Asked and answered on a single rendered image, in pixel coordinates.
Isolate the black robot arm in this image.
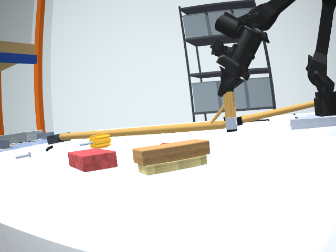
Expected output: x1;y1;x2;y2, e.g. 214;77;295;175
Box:
210;0;336;117

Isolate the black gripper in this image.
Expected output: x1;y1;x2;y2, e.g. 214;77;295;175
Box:
216;42;255;97

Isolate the red block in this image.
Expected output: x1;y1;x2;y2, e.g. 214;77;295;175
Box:
68;148;118;172

